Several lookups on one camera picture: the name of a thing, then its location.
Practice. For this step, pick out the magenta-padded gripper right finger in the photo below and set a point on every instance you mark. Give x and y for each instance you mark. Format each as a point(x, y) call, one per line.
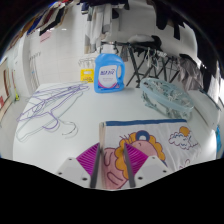
point(137, 158)

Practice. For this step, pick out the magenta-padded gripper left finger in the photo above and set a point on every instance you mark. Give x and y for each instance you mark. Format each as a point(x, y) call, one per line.
point(87, 158)

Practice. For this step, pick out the cartoon print towel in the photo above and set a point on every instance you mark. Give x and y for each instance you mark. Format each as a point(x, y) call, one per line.
point(160, 131)

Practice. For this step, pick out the round pale green clip hanger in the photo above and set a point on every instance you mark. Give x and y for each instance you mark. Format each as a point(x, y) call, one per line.
point(166, 96)

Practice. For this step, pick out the yellow bag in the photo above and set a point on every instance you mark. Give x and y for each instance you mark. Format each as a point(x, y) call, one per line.
point(87, 76)

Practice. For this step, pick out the teal bags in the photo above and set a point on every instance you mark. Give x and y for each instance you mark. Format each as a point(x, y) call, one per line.
point(219, 140)

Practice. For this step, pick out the blue detergent bottle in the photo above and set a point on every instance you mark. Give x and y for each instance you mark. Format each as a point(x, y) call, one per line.
point(108, 75)

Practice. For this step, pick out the black folding drying rack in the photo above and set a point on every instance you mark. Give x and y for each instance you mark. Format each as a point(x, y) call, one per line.
point(140, 63)

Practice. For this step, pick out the grey garment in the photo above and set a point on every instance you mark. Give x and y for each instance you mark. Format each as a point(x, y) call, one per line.
point(190, 71)

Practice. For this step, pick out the white garment pile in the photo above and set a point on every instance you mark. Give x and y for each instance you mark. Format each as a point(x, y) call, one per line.
point(141, 39)

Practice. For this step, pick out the white hanging garments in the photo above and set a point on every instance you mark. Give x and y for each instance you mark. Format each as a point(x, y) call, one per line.
point(96, 23)

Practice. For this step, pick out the row of hanging clothes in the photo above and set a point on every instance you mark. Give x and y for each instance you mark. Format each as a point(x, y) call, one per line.
point(40, 23)

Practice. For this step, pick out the black hanging garments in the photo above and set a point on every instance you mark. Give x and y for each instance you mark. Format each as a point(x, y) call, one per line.
point(165, 15)

